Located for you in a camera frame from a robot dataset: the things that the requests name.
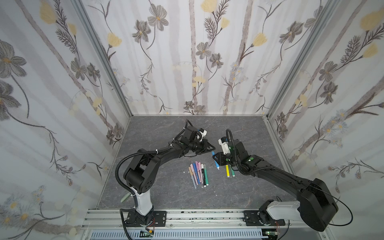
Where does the black white pen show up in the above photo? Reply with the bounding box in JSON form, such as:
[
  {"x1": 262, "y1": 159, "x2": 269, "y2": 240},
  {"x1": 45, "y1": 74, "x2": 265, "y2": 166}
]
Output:
[{"x1": 200, "y1": 163, "x2": 207, "y2": 188}]

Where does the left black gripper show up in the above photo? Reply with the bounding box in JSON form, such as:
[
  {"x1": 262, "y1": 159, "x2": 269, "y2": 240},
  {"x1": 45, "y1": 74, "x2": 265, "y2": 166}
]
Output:
[{"x1": 187, "y1": 139, "x2": 216, "y2": 154}]

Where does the blue marker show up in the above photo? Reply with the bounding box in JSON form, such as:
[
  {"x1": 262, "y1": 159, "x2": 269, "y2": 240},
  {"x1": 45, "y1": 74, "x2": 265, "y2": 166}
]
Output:
[{"x1": 211, "y1": 151, "x2": 220, "y2": 170}]

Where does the purple pink pen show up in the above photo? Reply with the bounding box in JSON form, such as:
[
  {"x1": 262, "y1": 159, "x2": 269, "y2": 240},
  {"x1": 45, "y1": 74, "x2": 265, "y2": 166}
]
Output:
[{"x1": 195, "y1": 161, "x2": 201, "y2": 184}]

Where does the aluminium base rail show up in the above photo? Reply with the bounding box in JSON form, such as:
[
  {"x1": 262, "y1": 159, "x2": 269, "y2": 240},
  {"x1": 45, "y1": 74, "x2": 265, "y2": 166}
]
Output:
[{"x1": 79, "y1": 209, "x2": 335, "y2": 240}]

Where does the light pink pen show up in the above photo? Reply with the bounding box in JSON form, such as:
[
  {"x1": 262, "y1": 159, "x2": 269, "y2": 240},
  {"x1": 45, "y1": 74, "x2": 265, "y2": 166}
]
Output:
[{"x1": 190, "y1": 164, "x2": 198, "y2": 188}]

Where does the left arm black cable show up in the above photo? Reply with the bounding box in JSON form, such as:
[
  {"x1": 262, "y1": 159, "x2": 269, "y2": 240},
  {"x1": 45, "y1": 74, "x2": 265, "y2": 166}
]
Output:
[{"x1": 114, "y1": 119, "x2": 193, "y2": 240}]

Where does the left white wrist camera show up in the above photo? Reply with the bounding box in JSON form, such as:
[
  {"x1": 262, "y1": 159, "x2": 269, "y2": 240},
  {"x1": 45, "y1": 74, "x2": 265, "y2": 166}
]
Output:
[{"x1": 181, "y1": 126, "x2": 207, "y2": 144}]

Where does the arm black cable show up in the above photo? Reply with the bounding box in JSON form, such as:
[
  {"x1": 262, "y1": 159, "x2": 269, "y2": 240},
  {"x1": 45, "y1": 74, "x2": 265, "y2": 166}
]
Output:
[
  {"x1": 114, "y1": 119, "x2": 193, "y2": 240},
  {"x1": 225, "y1": 128, "x2": 354, "y2": 240}
]

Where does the blue pen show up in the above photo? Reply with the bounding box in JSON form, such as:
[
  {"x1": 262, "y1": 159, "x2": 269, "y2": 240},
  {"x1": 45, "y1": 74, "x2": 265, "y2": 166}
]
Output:
[{"x1": 192, "y1": 163, "x2": 200, "y2": 185}]

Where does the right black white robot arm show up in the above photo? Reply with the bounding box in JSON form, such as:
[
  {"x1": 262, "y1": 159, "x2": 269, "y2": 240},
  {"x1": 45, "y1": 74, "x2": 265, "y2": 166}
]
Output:
[{"x1": 213, "y1": 137, "x2": 339, "y2": 232}]

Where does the dark green marker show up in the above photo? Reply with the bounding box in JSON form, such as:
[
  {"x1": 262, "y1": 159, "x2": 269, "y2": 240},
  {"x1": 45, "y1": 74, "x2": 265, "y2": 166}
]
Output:
[{"x1": 202, "y1": 164, "x2": 209, "y2": 186}]

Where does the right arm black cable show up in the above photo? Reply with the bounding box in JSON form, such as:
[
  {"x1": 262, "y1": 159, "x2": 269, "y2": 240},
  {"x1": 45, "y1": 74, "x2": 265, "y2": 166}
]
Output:
[{"x1": 225, "y1": 128, "x2": 354, "y2": 240}]

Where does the grey ventilated cable duct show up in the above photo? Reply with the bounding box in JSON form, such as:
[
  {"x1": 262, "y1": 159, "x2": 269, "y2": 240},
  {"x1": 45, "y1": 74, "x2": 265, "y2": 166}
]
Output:
[{"x1": 89, "y1": 229, "x2": 268, "y2": 240}]

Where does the yellow marker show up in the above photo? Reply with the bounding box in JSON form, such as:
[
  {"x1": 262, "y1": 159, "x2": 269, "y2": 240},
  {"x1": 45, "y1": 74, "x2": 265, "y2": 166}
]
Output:
[{"x1": 226, "y1": 165, "x2": 231, "y2": 178}]

